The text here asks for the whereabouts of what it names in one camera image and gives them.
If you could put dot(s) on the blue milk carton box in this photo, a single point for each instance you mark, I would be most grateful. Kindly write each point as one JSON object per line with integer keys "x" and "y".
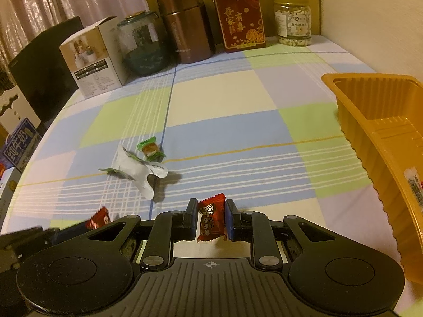
{"x": 19, "y": 145}

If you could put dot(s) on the red gift box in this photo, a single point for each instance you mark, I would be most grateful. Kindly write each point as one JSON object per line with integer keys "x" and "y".
{"x": 241, "y": 19}

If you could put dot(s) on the green wrapped candy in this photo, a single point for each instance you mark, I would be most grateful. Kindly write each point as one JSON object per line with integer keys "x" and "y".
{"x": 150, "y": 148}

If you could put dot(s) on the orange plastic tray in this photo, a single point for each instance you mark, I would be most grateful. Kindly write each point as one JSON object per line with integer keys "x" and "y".
{"x": 380, "y": 158}

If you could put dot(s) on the clear plastic nut jar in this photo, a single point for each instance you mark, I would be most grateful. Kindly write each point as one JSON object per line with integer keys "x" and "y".
{"x": 293, "y": 23}

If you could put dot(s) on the brown thermos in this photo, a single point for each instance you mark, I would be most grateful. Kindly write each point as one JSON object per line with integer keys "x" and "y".
{"x": 186, "y": 26}

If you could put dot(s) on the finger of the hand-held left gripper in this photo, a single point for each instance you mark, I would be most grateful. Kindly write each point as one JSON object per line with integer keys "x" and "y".
{"x": 71, "y": 232}

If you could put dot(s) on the black chair back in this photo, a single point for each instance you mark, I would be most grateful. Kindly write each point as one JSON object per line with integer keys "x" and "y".
{"x": 46, "y": 69}

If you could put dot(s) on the green glass jar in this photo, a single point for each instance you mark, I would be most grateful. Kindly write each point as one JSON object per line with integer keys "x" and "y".
{"x": 143, "y": 46}

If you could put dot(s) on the checked tablecloth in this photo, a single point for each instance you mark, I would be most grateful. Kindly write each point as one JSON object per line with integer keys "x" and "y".
{"x": 231, "y": 122}

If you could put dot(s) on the red orange candy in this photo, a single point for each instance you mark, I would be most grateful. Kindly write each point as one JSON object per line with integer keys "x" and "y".
{"x": 99, "y": 219}

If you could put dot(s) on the white wooden chair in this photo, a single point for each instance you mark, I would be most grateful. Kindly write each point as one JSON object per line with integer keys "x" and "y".
{"x": 13, "y": 109}

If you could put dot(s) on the white cardboard box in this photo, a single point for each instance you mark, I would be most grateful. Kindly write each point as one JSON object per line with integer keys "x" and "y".
{"x": 95, "y": 59}

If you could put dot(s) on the white green snack packet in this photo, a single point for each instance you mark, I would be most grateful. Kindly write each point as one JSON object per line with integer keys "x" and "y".
{"x": 132, "y": 168}

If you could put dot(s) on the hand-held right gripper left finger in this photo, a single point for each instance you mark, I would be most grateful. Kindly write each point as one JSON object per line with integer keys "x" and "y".
{"x": 191, "y": 224}

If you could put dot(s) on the pink curtain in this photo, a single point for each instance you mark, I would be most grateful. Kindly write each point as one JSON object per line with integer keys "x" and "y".
{"x": 66, "y": 0}

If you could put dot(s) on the dark red candy packet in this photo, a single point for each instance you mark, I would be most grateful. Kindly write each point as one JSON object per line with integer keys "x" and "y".
{"x": 211, "y": 218}

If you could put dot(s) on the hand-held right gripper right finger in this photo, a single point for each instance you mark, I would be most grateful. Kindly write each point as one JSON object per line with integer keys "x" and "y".
{"x": 232, "y": 224}

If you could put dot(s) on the white blue box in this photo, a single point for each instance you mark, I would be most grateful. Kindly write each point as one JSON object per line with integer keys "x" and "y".
{"x": 8, "y": 188}

